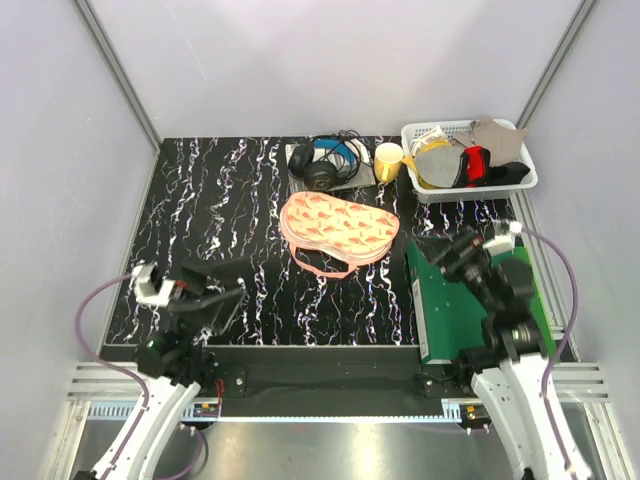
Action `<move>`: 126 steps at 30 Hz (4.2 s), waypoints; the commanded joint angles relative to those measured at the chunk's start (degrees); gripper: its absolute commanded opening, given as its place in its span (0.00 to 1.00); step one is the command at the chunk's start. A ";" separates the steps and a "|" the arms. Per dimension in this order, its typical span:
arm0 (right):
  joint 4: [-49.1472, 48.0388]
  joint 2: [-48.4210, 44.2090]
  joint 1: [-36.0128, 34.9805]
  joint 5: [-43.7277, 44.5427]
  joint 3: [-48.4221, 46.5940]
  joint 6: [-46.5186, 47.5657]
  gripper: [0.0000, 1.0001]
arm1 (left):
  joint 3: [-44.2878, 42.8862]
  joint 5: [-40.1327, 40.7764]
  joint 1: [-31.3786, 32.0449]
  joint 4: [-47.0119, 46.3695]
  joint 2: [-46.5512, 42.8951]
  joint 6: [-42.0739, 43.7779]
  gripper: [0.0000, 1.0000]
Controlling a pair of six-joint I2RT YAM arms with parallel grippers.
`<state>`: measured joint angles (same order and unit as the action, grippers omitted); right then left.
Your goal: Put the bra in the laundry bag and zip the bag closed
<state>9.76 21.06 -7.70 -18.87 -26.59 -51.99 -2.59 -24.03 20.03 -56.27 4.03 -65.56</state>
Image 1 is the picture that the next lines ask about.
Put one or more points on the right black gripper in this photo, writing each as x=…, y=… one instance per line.
x=451, y=267

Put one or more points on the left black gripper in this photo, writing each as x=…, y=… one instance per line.
x=190, y=290

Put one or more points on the red bra with black straps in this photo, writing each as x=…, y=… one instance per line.
x=474, y=167

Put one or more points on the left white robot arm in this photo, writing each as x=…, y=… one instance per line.
x=172, y=364

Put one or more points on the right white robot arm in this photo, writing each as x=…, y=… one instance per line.
x=510, y=372

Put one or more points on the grey cloth in basket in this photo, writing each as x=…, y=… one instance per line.
x=439, y=167

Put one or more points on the green binder folder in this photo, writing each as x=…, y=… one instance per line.
x=448, y=317

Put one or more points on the black cloth in basket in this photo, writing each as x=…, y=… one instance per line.
x=511, y=173

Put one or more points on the yellow cloth in basket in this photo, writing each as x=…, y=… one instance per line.
x=409, y=160

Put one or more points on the yellow mug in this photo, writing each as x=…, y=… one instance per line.
x=388, y=160

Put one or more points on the white packet in basket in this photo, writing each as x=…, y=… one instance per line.
x=434, y=134

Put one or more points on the beige cloth in basket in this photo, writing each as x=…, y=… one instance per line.
x=503, y=143

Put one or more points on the grey book under headphones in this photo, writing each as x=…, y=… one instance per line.
x=364, y=179

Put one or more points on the black over-ear headphones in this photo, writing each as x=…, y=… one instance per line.
x=329, y=161

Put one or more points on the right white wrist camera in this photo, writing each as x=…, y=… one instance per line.
x=504, y=239

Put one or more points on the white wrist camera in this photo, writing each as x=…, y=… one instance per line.
x=504, y=239
x=150, y=288

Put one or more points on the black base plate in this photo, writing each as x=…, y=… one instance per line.
x=296, y=383

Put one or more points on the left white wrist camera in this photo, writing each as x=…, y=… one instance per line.
x=150, y=288

